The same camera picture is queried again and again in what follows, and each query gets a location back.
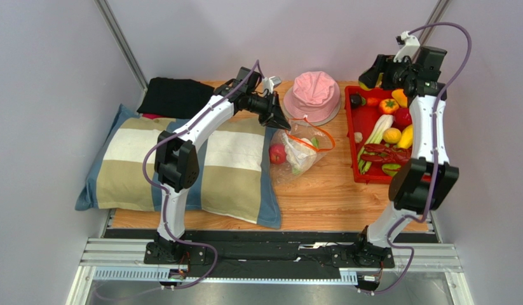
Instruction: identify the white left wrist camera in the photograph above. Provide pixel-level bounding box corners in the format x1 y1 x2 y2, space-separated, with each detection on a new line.
262 76 282 95

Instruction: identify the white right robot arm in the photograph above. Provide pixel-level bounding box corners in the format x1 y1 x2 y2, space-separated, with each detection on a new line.
352 46 459 266

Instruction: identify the yellow lemon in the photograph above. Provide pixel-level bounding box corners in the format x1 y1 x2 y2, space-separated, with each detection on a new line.
358 82 372 91

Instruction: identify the white garlic bulb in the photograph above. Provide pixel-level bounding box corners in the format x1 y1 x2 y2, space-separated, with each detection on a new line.
354 132 363 144

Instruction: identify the small yellow orange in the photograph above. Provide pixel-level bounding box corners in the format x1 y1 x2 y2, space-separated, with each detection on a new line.
382 128 402 145

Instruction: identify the dark eggplant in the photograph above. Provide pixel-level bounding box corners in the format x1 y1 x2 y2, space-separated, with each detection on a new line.
349 93 366 109

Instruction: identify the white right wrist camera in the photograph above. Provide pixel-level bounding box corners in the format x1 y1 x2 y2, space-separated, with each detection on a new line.
393 31 421 62

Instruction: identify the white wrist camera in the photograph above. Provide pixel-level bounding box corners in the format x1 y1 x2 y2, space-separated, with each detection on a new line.
393 31 421 62
262 76 282 95

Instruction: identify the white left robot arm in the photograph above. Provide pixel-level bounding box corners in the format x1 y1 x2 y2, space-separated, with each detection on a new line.
143 64 290 264

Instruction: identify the red pomegranate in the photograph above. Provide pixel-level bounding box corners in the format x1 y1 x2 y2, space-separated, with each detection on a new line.
269 144 287 165

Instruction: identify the clear orange-zip bag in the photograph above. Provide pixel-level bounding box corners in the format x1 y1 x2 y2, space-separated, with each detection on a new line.
269 116 336 185

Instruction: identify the red apple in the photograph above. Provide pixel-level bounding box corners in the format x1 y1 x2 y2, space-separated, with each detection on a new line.
393 108 412 130

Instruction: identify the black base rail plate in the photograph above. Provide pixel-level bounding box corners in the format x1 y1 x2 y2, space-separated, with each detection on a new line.
104 228 440 280

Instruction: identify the white cauliflower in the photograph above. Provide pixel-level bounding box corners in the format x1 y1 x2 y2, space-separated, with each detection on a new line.
283 137 318 175

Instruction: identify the black folded cloth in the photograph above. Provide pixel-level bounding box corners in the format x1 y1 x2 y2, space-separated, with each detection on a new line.
137 77 214 119

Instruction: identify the green white celery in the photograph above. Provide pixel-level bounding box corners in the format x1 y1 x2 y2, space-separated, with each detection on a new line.
357 114 394 174

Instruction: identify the green pepper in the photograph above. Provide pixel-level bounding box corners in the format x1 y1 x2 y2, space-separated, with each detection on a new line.
381 163 402 177

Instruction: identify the orange bell pepper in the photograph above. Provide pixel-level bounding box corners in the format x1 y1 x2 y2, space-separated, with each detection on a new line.
378 98 400 115

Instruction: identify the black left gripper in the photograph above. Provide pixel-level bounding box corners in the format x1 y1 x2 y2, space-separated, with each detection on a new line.
245 91 291 132

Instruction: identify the red lobster toy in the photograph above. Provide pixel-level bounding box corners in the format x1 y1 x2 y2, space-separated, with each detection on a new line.
359 144 412 165

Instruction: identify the pink bucket hat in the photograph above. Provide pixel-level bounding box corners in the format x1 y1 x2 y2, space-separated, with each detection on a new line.
282 71 341 126

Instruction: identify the orange yellow mango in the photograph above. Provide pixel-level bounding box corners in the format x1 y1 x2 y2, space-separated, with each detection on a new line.
391 88 408 108

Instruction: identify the red plastic tray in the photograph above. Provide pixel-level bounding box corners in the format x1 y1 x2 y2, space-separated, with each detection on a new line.
344 86 446 186

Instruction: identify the checkered pillow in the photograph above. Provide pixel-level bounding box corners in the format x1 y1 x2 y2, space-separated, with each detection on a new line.
75 104 283 230

